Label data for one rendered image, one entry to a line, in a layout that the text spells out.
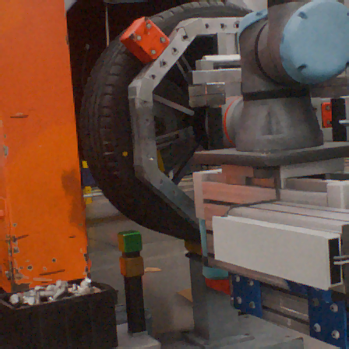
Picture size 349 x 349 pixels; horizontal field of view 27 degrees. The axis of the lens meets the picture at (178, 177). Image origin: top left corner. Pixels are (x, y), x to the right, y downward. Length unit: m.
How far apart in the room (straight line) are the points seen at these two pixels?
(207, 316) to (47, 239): 0.69
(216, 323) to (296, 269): 1.15
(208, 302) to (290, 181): 0.96
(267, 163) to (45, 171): 0.58
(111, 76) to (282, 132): 0.75
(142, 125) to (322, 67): 0.77
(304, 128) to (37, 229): 0.62
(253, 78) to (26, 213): 0.58
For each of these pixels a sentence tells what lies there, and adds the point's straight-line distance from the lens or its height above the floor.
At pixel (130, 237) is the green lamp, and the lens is 1.45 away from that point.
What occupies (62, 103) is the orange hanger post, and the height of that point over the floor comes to 0.93.
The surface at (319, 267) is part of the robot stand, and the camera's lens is 0.93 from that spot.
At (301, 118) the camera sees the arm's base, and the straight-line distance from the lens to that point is 1.22.
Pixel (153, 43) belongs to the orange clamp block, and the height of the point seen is 1.06.
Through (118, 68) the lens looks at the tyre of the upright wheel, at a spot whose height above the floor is 1.01.
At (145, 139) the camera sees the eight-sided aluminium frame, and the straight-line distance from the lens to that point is 1.78.
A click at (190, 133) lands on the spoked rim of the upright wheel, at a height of 0.83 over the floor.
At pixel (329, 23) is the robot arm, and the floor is 1.00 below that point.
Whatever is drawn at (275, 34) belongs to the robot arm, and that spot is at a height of 1.00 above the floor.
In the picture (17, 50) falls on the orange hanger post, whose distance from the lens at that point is 1.54.
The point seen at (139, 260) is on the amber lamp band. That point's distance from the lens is 1.46.
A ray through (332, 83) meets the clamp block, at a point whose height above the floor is 0.93.
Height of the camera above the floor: 0.90
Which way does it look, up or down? 5 degrees down
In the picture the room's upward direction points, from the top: 4 degrees counter-clockwise
